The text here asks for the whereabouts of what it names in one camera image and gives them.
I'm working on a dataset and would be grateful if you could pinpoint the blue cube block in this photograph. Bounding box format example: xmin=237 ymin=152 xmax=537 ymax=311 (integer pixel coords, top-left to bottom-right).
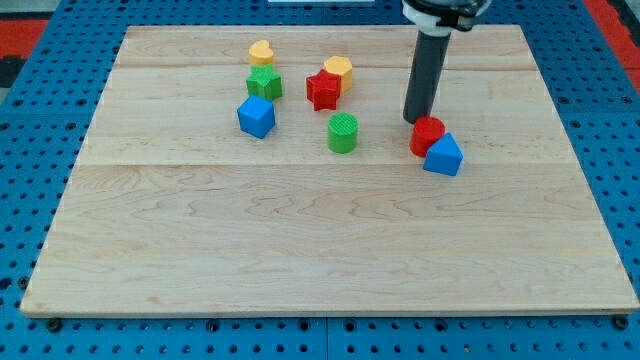
xmin=237 ymin=95 xmax=276 ymax=139

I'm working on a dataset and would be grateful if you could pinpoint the yellow heart block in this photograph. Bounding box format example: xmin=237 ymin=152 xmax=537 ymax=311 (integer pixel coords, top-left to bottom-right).
xmin=248 ymin=40 xmax=274 ymax=66

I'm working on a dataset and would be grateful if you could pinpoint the yellow hexagon block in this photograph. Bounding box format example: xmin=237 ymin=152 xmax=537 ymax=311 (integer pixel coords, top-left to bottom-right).
xmin=324 ymin=56 xmax=353 ymax=94

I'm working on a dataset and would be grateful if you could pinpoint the blue triangle block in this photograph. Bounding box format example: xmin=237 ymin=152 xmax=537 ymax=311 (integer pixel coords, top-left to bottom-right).
xmin=423 ymin=133 xmax=464 ymax=176

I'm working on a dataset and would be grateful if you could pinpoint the light wooden board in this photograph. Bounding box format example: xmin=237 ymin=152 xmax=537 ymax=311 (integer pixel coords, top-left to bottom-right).
xmin=21 ymin=25 xmax=639 ymax=318

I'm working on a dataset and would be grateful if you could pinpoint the white black robot arm flange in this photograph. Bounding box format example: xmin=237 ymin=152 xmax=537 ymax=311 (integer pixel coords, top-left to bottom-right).
xmin=402 ymin=0 xmax=492 ymax=37

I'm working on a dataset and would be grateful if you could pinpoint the green cylinder block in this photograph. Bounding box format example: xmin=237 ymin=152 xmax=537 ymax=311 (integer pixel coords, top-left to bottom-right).
xmin=327 ymin=112 xmax=359 ymax=154

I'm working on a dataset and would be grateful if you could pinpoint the red star block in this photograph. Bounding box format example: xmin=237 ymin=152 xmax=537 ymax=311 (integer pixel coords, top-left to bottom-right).
xmin=306 ymin=69 xmax=341 ymax=111

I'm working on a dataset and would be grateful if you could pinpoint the red cylinder block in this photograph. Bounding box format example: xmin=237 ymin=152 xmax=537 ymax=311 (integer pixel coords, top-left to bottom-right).
xmin=409 ymin=116 xmax=446 ymax=157

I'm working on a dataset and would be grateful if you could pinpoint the green star block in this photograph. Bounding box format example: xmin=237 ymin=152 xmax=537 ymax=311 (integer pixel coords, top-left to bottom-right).
xmin=246 ymin=64 xmax=283 ymax=101

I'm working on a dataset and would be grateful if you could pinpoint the grey cylindrical pointer rod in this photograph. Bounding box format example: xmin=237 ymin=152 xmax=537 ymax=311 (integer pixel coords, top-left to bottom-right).
xmin=403 ymin=32 xmax=450 ymax=124

